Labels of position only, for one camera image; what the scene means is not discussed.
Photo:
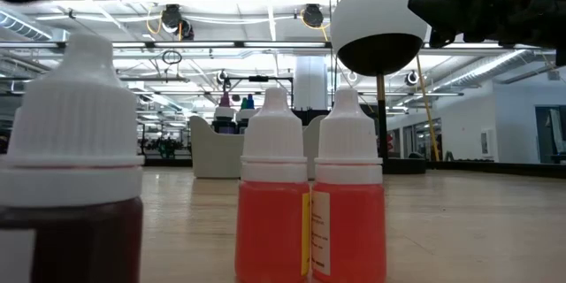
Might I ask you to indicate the distant dark equipment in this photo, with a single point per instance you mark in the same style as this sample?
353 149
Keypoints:
167 147

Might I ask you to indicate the long ceiling light strip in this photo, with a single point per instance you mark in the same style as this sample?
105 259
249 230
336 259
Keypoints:
199 44

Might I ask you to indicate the white globe lamp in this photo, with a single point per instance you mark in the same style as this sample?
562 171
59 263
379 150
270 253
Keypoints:
376 13

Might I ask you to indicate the small maroon food colouring bottle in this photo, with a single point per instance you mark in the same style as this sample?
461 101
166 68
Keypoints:
75 119

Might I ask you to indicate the large green-capped food colouring bottle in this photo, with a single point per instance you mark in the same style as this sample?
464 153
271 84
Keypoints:
243 104

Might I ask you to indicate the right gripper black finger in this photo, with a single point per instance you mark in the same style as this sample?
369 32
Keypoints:
451 9
443 40

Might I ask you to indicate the distant black gantry frame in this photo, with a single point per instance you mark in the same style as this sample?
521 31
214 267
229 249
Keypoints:
258 78

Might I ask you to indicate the small orange food colouring bottle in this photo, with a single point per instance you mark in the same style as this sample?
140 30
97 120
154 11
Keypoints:
272 221
349 230

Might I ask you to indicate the large blue-capped food colouring bottle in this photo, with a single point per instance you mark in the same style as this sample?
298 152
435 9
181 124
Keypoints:
250 102

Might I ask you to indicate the grey plastic bin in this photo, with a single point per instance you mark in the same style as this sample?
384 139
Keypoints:
212 150

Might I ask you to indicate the large purple-capped food colouring bottle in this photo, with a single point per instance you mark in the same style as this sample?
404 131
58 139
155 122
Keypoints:
224 112

